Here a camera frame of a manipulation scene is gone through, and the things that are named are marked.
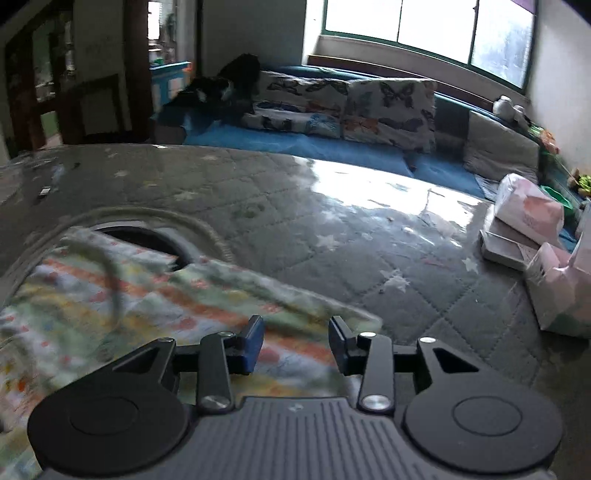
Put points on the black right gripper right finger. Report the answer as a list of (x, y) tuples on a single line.
[(456, 410)]

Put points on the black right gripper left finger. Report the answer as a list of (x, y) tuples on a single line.
[(133, 412)]

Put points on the colourful patterned baby garment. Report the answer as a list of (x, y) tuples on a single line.
[(90, 299)]

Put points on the black clothes pile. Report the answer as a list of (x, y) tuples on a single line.
[(227, 96)]

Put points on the pink white tissue box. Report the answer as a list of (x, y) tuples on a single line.
[(558, 284)]

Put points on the flat grey book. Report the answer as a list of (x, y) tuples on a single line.
[(504, 245)]

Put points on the round recessed table stove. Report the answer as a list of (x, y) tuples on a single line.
[(184, 237)]

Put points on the pink tissue pack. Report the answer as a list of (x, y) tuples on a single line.
[(523, 206)]

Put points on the green plastic bowl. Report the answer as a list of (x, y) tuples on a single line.
[(558, 197)]

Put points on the blue bench cushion mat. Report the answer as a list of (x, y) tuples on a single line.
[(443, 166)]

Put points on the colourful toy pile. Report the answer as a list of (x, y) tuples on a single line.
[(579, 183)]

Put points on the grey plain cushion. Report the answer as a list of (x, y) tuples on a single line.
[(494, 151)]

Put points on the dark wooden chair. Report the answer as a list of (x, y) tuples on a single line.
[(91, 113)]

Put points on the butterfly pillow right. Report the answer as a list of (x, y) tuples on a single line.
[(391, 111)]

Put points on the butterfly pillow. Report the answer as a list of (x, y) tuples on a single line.
[(391, 111), (297, 105)]

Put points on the white plush toy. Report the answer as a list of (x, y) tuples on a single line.
[(505, 109)]

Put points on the blue white cabinet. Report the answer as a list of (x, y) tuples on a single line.
[(167, 81)]

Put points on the butterfly pillow left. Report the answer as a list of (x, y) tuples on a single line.
[(297, 105)]

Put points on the green framed window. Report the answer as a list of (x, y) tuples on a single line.
[(494, 38)]

